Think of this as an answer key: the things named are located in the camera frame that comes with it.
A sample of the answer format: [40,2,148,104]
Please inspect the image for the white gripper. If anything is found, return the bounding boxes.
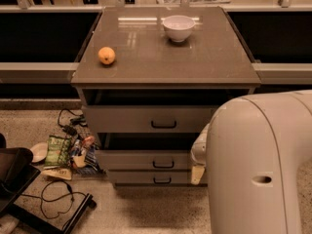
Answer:
[190,141,206,185]

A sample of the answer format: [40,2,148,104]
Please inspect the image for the grey drawer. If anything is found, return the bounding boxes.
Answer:
[107,171,191,186]
[82,105,216,134]
[97,133,207,171]

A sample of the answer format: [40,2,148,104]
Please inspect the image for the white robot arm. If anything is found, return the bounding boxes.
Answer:
[192,90,312,234]

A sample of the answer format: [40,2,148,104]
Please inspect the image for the grey bottom drawer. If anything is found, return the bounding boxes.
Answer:
[107,171,191,186]

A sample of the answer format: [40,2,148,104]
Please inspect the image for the grey drawer cabinet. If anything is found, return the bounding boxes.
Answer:
[70,6,262,189]

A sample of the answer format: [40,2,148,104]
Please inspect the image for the grey top drawer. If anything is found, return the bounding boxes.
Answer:
[82,105,216,134]

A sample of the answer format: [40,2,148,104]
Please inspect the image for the blue snack packet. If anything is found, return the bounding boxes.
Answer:
[77,147,102,175]

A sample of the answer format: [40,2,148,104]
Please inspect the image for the tan packet on floor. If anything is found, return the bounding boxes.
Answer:
[42,168,72,180]

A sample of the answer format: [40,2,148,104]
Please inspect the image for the green chip bag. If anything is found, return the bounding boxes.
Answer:
[44,136,71,169]

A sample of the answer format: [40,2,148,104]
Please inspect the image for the white bowl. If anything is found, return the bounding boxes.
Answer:
[163,15,195,42]

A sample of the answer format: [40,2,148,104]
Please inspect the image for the orange fruit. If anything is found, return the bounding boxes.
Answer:
[97,47,115,65]

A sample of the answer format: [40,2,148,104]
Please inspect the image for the white plate on floor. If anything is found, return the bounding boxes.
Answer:
[30,142,48,163]

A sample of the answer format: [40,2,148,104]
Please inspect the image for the black chair base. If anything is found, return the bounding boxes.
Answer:
[0,134,97,234]

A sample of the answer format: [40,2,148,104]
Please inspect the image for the black power adapter cable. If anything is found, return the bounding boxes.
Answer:
[57,108,89,137]

